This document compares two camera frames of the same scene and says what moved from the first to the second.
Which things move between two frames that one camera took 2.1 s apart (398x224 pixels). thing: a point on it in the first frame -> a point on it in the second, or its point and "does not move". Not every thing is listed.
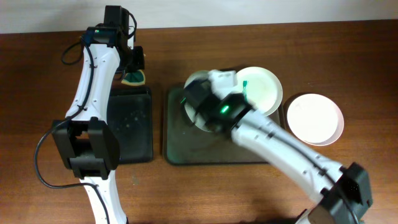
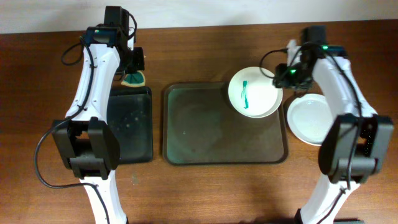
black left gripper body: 135,60 does not move
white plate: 260,88 does not move
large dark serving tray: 187,145 does not move
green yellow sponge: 135,78 does not move
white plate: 198,119 -> 310,117
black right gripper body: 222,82 -> 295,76
